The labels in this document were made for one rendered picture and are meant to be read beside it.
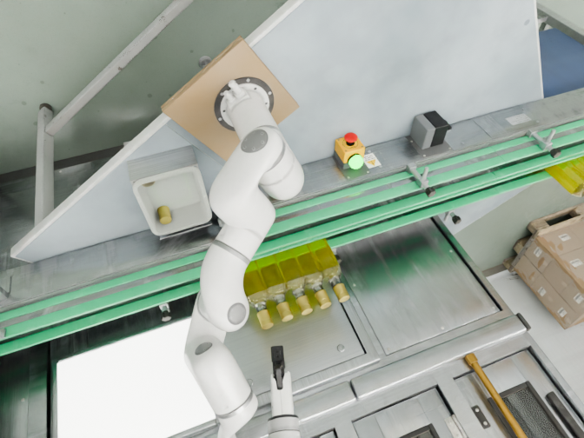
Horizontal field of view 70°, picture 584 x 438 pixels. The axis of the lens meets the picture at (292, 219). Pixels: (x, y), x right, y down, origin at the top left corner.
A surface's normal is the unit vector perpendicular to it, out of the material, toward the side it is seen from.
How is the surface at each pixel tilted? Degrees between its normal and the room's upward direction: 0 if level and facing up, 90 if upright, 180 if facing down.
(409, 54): 0
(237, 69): 1
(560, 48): 90
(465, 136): 90
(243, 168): 84
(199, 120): 1
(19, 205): 90
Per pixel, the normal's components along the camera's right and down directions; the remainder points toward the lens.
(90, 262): -0.02, -0.63
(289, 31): 0.35, 0.73
